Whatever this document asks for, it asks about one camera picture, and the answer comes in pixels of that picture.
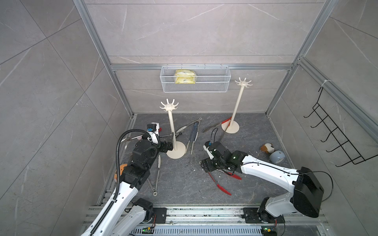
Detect cream utensil stand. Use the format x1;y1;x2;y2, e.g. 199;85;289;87
221;77;252;134
160;99;186;159

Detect steel tongs with ring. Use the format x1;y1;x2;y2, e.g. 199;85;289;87
176;118;202;133

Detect long steel white tongs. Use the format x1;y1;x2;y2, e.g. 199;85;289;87
147;155;161;197

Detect white wire mesh basket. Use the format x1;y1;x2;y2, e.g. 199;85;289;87
160;65;231;93

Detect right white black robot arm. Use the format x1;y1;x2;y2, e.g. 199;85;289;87
200;141;324;223

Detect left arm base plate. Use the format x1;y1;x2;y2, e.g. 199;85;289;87
141;207;167;224

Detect brown white plush toy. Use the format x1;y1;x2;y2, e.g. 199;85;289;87
260;143;275;154

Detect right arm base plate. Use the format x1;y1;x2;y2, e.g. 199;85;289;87
242;207;285;224

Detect red pink paw tongs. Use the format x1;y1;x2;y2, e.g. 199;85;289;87
120;129;161;148

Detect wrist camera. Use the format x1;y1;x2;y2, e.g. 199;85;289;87
147;123;160;145
203;141;216;160

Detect black tipped steel tongs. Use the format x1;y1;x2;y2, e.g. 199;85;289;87
160;132;183;138

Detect orange monster plush toy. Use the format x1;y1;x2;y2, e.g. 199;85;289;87
114;163;128;182

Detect black wire wall hook rack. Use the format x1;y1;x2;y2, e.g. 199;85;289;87
303;87;378;168

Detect red tipped steel tongs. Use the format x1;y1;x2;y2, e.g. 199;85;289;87
207;170;242;196

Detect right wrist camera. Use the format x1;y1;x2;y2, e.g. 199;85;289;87
203;141;216;160

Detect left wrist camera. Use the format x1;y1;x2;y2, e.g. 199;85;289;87
147;123;160;145

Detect grey blue dome toy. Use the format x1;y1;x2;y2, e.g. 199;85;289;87
269;150;286;165

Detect yellow packet in basket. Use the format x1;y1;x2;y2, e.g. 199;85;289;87
174;69;196;84

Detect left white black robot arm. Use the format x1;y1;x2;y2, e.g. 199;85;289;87
84;123;173;236

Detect red handled steel tongs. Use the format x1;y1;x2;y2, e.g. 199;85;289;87
202;116;233;142

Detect blue handled cream tongs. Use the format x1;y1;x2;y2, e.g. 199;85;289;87
185;122;199;153

